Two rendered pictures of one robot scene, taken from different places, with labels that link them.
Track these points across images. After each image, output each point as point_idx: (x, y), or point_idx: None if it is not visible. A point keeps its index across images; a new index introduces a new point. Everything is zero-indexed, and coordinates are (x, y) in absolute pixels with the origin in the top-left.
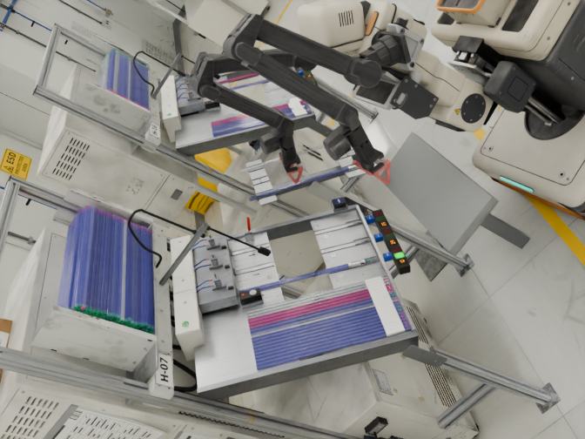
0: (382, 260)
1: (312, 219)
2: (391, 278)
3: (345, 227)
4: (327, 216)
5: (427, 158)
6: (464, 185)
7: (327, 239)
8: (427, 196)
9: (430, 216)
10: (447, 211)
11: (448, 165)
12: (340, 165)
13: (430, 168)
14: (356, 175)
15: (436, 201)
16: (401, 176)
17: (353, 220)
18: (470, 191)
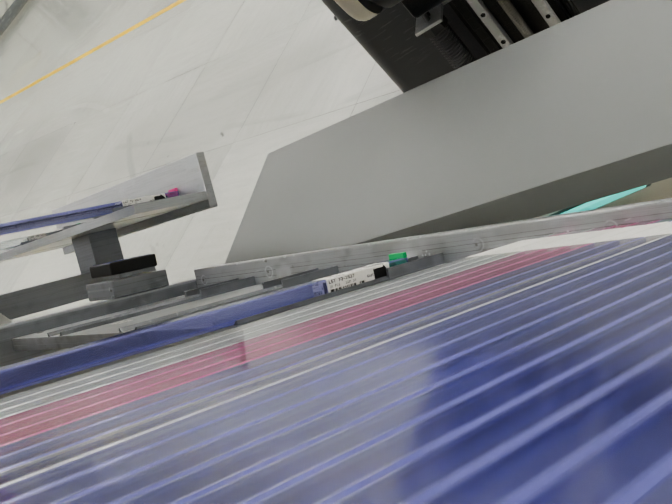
0: (468, 228)
1: (20, 327)
2: (585, 210)
3: (192, 299)
4: (90, 317)
5: (365, 129)
6: (554, 42)
7: (136, 321)
8: (439, 158)
9: (497, 167)
10: (551, 110)
11: (450, 75)
12: (84, 224)
13: (392, 128)
14: (159, 200)
15: (485, 135)
16: (300, 218)
17: (212, 285)
18: (589, 26)
